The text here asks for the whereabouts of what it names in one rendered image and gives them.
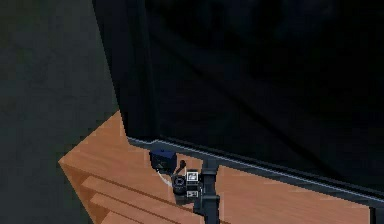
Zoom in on dark blue alarm clock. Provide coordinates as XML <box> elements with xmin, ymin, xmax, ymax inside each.
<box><xmin>148</xmin><ymin>148</ymin><xmax>178</xmax><ymax>175</ymax></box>

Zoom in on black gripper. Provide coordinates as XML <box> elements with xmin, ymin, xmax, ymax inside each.
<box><xmin>155</xmin><ymin>159</ymin><xmax>195</xmax><ymax>205</ymax></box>

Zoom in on brown wooden chest of drawers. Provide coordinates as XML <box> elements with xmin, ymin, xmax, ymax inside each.
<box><xmin>58</xmin><ymin>109</ymin><xmax>372</xmax><ymax>224</ymax></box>

